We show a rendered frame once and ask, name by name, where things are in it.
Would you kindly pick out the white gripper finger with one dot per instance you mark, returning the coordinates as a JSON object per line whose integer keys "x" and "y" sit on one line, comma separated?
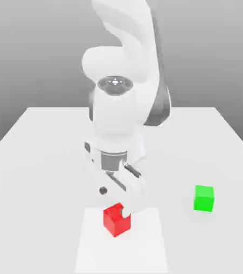
{"x": 128, "y": 209}

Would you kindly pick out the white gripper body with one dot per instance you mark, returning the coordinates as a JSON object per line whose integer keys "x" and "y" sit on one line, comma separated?
{"x": 132, "y": 188}

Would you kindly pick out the small red cube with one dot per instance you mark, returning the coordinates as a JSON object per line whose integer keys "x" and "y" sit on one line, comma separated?
{"x": 115, "y": 222}

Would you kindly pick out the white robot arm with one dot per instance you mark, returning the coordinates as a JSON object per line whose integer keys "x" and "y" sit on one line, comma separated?
{"x": 121, "y": 115}

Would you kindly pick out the small green cube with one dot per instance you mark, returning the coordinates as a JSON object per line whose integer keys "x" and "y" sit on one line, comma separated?
{"x": 203, "y": 199}

